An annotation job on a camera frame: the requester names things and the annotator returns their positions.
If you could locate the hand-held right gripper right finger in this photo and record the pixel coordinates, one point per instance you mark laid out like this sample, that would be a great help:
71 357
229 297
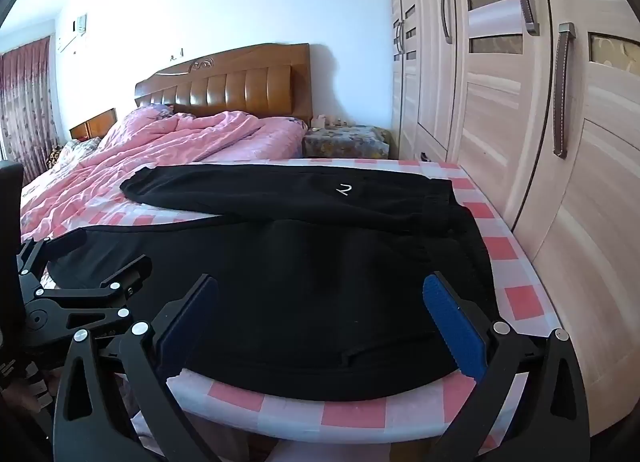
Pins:
452 322

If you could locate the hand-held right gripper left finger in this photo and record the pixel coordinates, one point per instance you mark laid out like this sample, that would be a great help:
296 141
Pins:
190 314

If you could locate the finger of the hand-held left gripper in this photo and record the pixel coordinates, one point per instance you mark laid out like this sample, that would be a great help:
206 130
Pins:
95 293
32 259

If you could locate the black pants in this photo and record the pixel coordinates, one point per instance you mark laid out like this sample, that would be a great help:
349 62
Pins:
300 292

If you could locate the pink checked tablecloth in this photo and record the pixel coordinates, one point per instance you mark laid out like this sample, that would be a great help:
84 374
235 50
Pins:
520 299

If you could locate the patterned pillow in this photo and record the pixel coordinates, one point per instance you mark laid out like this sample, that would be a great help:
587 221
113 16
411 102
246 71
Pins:
75 148

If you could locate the person's pink clothing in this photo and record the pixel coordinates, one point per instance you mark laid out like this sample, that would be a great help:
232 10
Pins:
147 429

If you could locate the red patterned curtain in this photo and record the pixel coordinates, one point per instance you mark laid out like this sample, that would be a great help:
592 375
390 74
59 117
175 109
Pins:
25 102

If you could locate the small wooden headboard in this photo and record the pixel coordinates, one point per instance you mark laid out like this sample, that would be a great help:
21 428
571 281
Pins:
92 126

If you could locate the pink duvet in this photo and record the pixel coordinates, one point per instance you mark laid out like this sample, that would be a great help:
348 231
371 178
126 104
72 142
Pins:
175 142

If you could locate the floral covered nightstand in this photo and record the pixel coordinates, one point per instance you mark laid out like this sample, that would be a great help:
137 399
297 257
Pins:
345 142

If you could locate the light wooden wardrobe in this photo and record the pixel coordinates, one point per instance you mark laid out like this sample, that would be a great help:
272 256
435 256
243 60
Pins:
500 117

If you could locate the white air conditioner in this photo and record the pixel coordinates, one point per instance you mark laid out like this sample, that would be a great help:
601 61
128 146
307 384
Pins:
72 35

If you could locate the large wooden headboard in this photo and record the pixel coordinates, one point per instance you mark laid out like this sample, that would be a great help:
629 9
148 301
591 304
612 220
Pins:
240 87

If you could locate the small ornaments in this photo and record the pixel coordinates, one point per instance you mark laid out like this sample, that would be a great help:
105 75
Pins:
327 121

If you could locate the wall socket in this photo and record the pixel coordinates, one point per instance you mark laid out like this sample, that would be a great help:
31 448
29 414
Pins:
176 54

